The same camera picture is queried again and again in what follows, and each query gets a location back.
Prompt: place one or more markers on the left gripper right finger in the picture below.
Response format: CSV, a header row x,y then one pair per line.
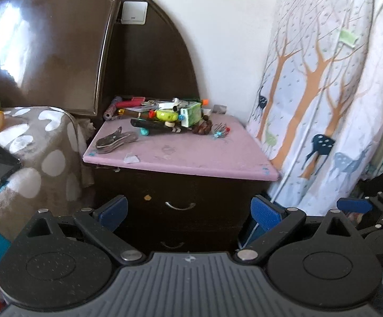
x,y
266,214

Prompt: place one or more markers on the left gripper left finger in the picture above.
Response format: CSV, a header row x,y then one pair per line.
x,y
113,213

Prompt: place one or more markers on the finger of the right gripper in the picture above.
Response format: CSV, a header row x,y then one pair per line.
x,y
352,205

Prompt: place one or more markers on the drawer metal handle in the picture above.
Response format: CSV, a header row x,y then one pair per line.
x,y
172,245
180,208

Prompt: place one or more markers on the bundle of coloured pins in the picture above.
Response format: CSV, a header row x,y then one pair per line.
x,y
220,130

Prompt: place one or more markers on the dark wooden nightstand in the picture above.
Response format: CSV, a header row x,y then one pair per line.
x,y
147,239

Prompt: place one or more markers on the white paper scrap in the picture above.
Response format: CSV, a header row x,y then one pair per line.
x,y
131,159

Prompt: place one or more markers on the grey hair clip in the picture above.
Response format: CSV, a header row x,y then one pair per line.
x,y
115,140

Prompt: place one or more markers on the grey spotted blanket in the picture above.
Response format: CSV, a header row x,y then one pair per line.
x,y
50,144

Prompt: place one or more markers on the black flat bar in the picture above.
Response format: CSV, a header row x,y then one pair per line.
x,y
147,127

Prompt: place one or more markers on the green yellow toy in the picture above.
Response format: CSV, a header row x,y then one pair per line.
x,y
167,115

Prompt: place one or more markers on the red lighter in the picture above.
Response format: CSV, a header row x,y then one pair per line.
x,y
134,102

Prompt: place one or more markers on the green white box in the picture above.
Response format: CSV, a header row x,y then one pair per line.
x,y
191,114

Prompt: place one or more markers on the orange tipped green marker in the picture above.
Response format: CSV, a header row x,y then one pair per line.
x,y
203,102

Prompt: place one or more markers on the deer print wardrobe cover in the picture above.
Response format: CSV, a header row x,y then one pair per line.
x,y
318,114

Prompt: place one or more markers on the dark wooden headboard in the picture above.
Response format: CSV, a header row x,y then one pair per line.
x,y
76,55

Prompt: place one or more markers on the grey metal bracket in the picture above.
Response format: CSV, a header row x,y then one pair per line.
x,y
219,109

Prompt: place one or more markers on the white wall switch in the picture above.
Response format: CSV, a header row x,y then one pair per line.
x,y
134,13

